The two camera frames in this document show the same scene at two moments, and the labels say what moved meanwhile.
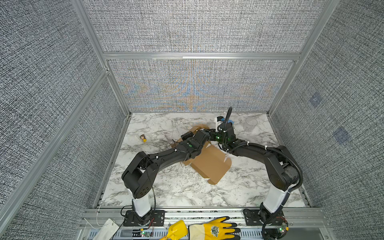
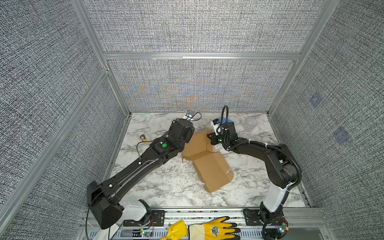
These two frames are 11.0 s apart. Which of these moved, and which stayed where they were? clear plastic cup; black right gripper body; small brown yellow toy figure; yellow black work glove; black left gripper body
Moved: black left gripper body
Stayed: yellow black work glove; small brown yellow toy figure; black right gripper body; clear plastic cup
